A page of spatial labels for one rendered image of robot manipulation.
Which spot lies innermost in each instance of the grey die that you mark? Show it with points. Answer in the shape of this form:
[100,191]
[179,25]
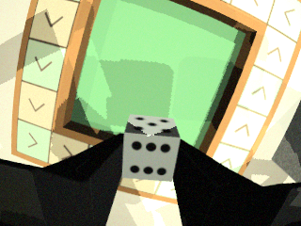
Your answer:
[150,148]

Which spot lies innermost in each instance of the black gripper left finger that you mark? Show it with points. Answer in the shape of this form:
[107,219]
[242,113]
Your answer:
[78,191]

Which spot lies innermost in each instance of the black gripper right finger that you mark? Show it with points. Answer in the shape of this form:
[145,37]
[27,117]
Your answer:
[211,194]

